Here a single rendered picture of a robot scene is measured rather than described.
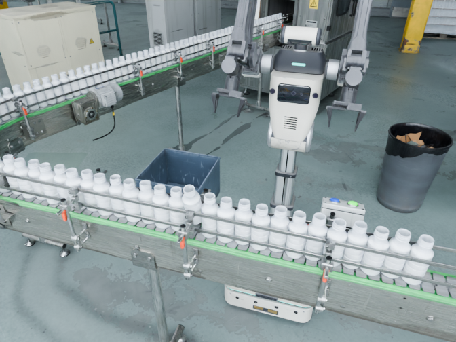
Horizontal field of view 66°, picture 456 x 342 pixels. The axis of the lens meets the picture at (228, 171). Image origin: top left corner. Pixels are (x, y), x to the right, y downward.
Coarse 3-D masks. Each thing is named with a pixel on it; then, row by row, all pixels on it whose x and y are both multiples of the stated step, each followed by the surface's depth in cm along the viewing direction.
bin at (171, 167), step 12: (156, 156) 179; (168, 156) 188; (180, 156) 186; (192, 156) 184; (204, 156) 181; (216, 156) 180; (156, 168) 180; (168, 168) 193; (180, 168) 190; (192, 168) 188; (204, 168) 185; (216, 168) 177; (156, 180) 183; (168, 180) 197; (180, 180) 195; (192, 180) 192; (204, 180) 161; (216, 180) 181; (168, 192) 160; (216, 192) 185
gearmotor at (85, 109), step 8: (96, 88) 236; (104, 88) 238; (112, 88) 241; (120, 88) 245; (88, 96) 235; (96, 96) 231; (104, 96) 231; (112, 96) 236; (120, 96) 246; (72, 104) 229; (80, 104) 224; (88, 104) 229; (96, 104) 233; (104, 104) 235; (112, 104) 238; (80, 112) 228; (88, 112) 229; (96, 112) 234; (80, 120) 232; (88, 120) 232; (96, 120) 237
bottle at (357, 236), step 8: (360, 224) 106; (352, 232) 106; (360, 232) 104; (352, 240) 105; (360, 240) 104; (344, 248) 110; (344, 256) 110; (352, 256) 108; (360, 256) 108; (344, 264) 111
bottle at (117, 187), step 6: (114, 174) 126; (114, 180) 123; (120, 180) 125; (114, 186) 124; (120, 186) 125; (114, 192) 124; (120, 192) 125; (114, 204) 128; (120, 204) 128; (120, 210) 129; (120, 216) 130
